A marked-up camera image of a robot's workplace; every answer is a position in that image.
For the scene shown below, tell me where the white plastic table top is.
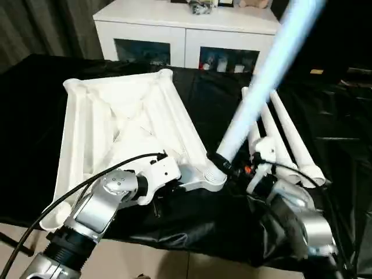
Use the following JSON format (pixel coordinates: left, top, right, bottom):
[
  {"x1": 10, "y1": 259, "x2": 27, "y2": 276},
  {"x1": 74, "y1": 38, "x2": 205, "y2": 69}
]
[{"x1": 39, "y1": 68, "x2": 228, "y2": 232}]

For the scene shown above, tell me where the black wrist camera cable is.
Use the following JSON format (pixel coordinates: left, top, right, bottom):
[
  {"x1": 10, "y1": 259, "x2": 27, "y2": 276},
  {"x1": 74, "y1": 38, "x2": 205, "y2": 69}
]
[
  {"x1": 0, "y1": 151, "x2": 169, "y2": 279},
  {"x1": 255, "y1": 155, "x2": 358, "y2": 279}
]

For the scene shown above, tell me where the beige plush toy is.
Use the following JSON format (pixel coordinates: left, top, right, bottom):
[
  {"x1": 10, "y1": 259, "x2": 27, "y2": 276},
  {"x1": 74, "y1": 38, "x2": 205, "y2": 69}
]
[{"x1": 237, "y1": 0, "x2": 273, "y2": 9}]

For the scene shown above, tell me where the white cabinet with glass doors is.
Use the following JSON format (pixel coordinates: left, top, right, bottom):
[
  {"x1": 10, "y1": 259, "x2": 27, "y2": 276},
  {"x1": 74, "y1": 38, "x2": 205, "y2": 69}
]
[{"x1": 92, "y1": 0, "x2": 281, "y2": 73}]

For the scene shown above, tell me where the black left wrist camera cable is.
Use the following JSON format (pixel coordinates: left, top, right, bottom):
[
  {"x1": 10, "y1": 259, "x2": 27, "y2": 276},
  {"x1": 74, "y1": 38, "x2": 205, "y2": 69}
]
[{"x1": 0, "y1": 151, "x2": 169, "y2": 279}]

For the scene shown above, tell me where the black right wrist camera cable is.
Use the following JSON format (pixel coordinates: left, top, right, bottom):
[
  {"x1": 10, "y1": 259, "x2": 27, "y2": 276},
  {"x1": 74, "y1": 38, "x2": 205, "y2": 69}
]
[{"x1": 255, "y1": 155, "x2": 358, "y2": 279}]

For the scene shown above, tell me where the grey crumpled bundle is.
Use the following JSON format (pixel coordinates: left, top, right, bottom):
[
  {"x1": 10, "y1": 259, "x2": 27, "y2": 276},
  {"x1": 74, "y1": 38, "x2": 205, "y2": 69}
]
[{"x1": 188, "y1": 0, "x2": 214, "y2": 15}]

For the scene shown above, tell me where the black metal stand foot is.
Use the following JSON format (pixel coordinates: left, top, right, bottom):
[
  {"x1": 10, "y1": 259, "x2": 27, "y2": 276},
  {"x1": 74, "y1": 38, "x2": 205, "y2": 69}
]
[{"x1": 0, "y1": 231, "x2": 33, "y2": 257}]

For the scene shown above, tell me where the grey curtain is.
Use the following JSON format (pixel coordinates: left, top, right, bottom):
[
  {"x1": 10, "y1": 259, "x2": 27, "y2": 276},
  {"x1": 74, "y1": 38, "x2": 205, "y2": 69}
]
[{"x1": 0, "y1": 0, "x2": 104, "y2": 73}]

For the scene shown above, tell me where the black mat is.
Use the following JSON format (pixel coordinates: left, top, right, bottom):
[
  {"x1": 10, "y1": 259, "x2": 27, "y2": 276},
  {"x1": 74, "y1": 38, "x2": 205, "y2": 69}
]
[{"x1": 0, "y1": 53, "x2": 372, "y2": 274}]

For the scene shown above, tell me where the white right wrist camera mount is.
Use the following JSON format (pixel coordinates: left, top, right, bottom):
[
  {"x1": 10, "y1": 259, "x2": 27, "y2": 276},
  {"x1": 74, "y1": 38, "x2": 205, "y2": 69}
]
[{"x1": 252, "y1": 135, "x2": 277, "y2": 163}]

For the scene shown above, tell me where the white plastic table leg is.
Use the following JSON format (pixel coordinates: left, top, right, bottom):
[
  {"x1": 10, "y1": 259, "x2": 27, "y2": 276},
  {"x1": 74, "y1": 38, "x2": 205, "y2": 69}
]
[
  {"x1": 241, "y1": 86, "x2": 264, "y2": 156},
  {"x1": 205, "y1": 0, "x2": 328, "y2": 183},
  {"x1": 260, "y1": 98, "x2": 299, "y2": 184},
  {"x1": 270, "y1": 90, "x2": 326, "y2": 187}
]

